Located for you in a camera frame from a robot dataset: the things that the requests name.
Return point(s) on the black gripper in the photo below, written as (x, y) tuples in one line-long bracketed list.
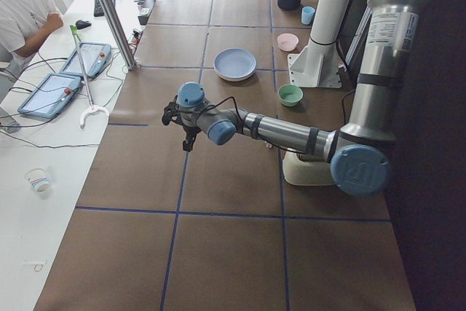
[(188, 132)]

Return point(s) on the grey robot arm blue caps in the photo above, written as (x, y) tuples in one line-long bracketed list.
[(353, 155)]

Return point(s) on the blue plate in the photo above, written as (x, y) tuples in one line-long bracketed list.
[(234, 64)]

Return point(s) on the white reacher grabber tool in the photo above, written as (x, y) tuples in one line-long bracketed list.
[(92, 108)]

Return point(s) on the green bowl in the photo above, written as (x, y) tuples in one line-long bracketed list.
[(290, 95)]

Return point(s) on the far teach pendant tablet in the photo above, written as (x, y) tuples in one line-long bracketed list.
[(95, 57)]

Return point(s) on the teach pendant tablet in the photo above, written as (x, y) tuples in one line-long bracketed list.
[(95, 57), (51, 96)]

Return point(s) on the pink bowl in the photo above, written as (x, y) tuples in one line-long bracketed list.
[(287, 42)]

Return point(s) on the near teach pendant tablet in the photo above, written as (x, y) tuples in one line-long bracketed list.
[(51, 96)]

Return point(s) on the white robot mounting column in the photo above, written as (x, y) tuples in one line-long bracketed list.
[(317, 65)]

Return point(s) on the paper cup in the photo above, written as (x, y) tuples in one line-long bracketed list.
[(38, 180)]

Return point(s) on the black computer mouse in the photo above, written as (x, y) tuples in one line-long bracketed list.
[(81, 24)]

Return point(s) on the light blue cup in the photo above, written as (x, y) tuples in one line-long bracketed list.
[(307, 15)]

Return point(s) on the person in white shirt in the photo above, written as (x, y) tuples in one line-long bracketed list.
[(26, 25)]

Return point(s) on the aluminium frame post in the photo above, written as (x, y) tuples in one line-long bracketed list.
[(116, 28)]

